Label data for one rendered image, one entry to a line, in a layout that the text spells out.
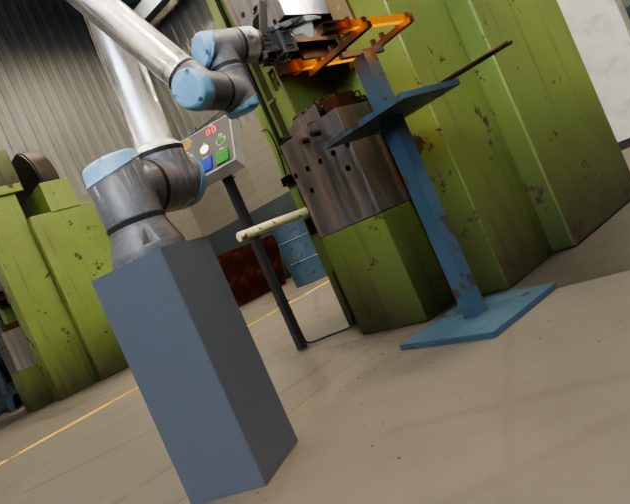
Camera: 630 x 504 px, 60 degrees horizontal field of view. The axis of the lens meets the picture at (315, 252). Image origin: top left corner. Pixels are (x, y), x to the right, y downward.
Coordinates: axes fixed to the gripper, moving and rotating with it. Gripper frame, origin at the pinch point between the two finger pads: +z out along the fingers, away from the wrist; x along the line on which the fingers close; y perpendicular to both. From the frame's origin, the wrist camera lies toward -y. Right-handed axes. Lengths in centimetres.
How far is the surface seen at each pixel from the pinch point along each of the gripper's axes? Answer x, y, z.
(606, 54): -147, -3, 565
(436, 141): -21, 40, 62
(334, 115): -44, 14, 40
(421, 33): -19, -2, 77
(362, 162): -42, 35, 42
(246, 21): -74, -44, 44
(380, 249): -50, 70, 40
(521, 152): -17, 57, 107
